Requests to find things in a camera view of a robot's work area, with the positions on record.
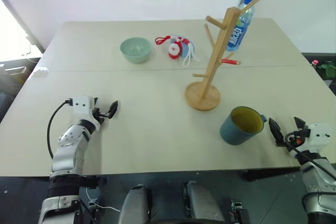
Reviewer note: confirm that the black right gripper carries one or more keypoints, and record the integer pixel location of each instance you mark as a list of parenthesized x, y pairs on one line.
[(295, 141)]

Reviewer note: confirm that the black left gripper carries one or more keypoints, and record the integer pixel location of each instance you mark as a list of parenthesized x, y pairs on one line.
[(99, 116)]

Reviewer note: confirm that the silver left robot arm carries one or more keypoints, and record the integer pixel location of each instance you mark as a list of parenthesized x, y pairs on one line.
[(67, 153)]

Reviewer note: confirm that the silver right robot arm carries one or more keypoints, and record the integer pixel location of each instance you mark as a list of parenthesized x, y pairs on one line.
[(319, 182)]

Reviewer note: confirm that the blue mug yellow inside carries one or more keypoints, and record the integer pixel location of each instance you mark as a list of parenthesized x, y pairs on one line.
[(233, 134)]

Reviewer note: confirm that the wooden mug tree stand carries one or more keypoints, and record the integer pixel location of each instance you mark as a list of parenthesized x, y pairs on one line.
[(202, 99)]

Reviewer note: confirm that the light green bowl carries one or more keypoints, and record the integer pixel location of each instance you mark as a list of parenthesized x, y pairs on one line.
[(135, 53)]

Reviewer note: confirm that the green plant toy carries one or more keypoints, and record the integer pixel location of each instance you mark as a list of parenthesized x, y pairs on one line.
[(326, 67)]

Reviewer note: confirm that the small white plastic piece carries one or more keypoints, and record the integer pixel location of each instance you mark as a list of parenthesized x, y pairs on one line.
[(40, 72)]

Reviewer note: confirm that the red white santa pouch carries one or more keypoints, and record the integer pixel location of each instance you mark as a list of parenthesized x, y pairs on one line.
[(174, 50)]

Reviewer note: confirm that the red pen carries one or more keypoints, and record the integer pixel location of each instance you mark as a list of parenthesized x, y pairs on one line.
[(231, 61)]

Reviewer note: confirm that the red white blue toy bundle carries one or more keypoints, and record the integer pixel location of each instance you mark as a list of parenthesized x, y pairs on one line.
[(186, 50)]

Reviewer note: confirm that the grey left robot leg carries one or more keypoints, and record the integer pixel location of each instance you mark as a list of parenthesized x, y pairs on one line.
[(135, 205)]

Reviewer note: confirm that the grey robot leg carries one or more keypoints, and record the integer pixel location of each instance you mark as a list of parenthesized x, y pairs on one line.
[(135, 205), (202, 203)]

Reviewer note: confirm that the blue labelled water bottle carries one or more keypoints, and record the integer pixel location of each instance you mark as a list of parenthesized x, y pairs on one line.
[(235, 37)]

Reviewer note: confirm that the grey right robot leg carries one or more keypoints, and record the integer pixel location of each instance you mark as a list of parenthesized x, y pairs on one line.
[(202, 203)]

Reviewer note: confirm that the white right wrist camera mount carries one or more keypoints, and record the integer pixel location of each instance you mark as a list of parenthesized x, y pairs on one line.
[(319, 133)]

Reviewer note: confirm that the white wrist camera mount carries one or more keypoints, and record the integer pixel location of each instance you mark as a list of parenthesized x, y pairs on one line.
[(319, 133), (81, 104)]

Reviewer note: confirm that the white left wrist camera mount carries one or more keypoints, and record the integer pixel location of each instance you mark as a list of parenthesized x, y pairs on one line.
[(81, 104)]

